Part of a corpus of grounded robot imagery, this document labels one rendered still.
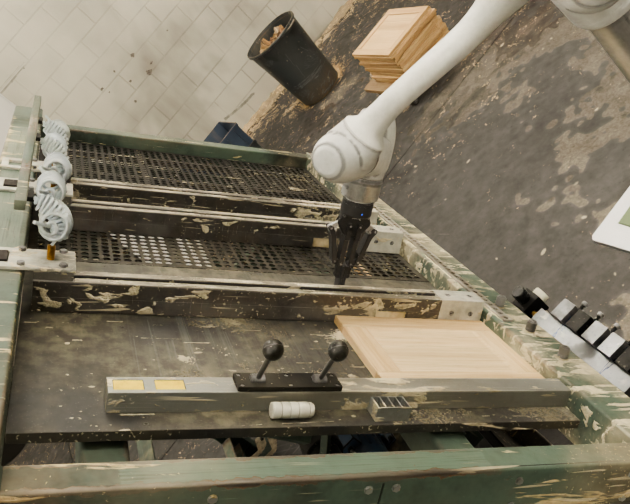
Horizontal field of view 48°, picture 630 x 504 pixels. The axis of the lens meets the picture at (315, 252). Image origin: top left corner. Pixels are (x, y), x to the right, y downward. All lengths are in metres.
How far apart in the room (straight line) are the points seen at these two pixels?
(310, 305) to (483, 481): 0.62
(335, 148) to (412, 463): 0.62
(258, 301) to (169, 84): 5.22
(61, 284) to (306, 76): 4.61
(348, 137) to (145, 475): 0.77
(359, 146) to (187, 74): 5.38
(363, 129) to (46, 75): 5.27
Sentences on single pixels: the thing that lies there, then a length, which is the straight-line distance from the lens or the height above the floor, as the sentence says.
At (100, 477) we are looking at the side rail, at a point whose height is 1.71.
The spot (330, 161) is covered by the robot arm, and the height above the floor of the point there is 1.56.
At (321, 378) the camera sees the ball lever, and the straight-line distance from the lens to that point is 1.33.
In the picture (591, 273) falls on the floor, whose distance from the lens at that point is 3.07.
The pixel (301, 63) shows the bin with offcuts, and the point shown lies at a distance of 5.92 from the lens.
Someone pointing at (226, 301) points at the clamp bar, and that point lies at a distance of 1.61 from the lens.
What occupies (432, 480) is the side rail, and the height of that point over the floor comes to 1.28.
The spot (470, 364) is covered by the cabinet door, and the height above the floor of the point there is 1.02.
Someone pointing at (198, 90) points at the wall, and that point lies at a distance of 6.81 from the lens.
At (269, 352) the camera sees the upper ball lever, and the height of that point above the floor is 1.54.
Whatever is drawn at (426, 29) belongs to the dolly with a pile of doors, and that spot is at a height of 0.31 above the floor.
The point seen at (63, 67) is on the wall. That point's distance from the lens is 6.58.
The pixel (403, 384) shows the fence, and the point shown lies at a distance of 1.43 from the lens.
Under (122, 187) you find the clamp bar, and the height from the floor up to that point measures 1.63.
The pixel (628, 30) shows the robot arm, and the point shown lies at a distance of 1.44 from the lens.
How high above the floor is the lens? 2.16
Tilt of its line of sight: 29 degrees down
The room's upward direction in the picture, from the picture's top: 49 degrees counter-clockwise
